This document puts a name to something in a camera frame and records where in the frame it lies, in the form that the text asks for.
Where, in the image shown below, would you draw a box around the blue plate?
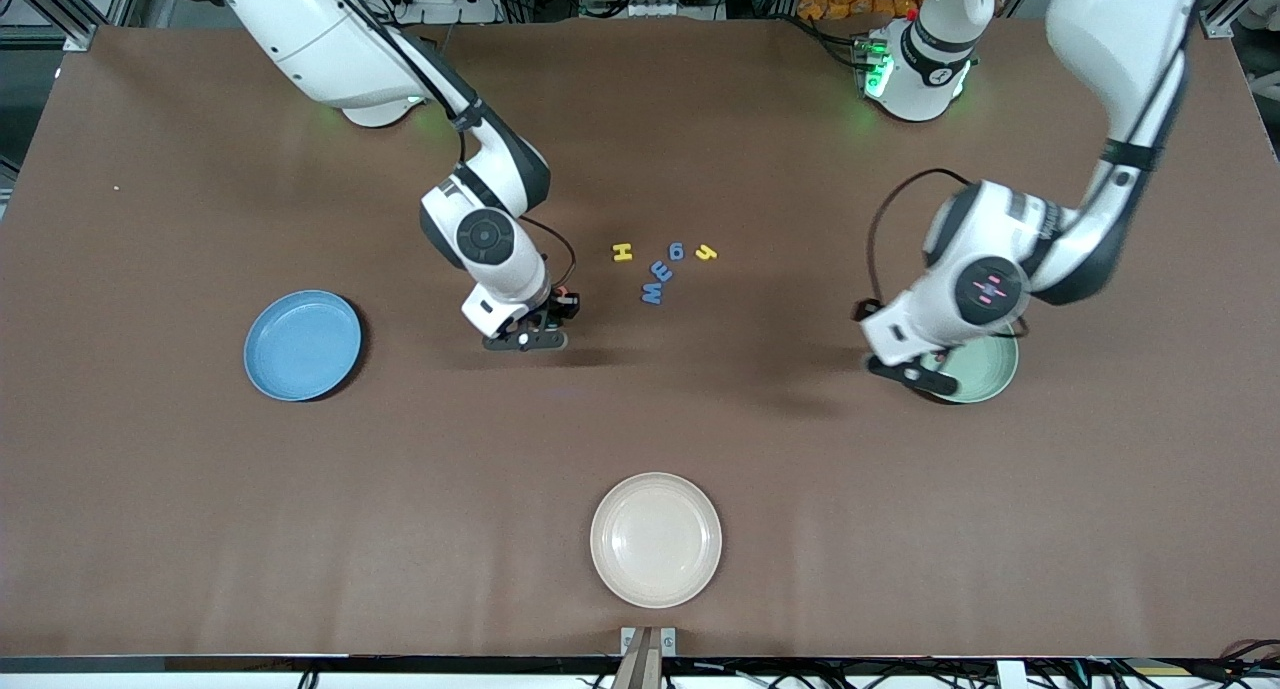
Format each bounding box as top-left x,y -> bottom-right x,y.
244,289 -> 363,403

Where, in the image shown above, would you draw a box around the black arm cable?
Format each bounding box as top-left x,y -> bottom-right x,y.
865,168 -> 973,308
325,0 -> 579,290

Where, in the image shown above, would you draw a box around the aluminium frame profile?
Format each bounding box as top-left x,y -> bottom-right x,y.
1200,0 -> 1280,40
0,0 -> 136,52

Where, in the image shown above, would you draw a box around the beige plate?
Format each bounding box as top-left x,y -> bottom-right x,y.
590,472 -> 723,610

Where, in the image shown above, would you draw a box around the metal table edge bracket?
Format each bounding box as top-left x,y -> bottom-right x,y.
621,626 -> 677,658

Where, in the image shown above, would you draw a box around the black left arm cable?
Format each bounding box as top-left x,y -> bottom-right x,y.
865,168 -> 973,308

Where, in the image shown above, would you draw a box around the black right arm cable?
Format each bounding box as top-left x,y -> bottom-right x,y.
325,0 -> 579,290

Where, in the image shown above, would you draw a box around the green plate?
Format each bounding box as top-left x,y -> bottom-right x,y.
915,324 -> 1020,405

